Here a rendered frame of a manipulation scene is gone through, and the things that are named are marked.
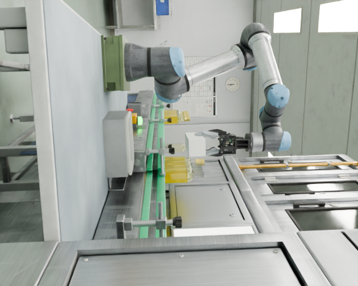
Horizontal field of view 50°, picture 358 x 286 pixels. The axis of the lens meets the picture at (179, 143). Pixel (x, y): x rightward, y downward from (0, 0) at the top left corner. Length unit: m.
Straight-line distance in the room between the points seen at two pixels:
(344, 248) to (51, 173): 0.59
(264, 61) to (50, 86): 0.96
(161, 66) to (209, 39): 6.09
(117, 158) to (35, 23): 0.74
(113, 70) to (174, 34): 6.09
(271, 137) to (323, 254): 0.78
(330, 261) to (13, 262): 0.58
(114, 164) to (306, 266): 0.88
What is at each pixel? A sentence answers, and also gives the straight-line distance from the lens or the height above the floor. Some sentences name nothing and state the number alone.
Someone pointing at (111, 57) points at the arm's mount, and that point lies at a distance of 1.47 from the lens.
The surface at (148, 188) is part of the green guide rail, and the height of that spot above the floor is 0.90.
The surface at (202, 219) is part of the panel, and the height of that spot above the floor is 1.12.
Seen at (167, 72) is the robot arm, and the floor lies 0.99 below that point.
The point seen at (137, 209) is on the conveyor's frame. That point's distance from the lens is 1.32.
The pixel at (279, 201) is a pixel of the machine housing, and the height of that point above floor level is 1.51.
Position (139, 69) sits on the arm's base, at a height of 0.88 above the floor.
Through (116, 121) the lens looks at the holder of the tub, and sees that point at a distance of 1.39.
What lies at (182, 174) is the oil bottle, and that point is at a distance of 1.73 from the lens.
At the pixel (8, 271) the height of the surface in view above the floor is 0.69.
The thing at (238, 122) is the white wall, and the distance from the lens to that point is 7.87.
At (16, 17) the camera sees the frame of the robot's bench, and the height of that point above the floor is 0.68.
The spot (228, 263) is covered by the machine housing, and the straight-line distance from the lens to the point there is 0.75.
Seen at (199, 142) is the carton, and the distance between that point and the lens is 1.38.
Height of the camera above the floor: 0.98
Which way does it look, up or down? 2 degrees up
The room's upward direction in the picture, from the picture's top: 88 degrees clockwise
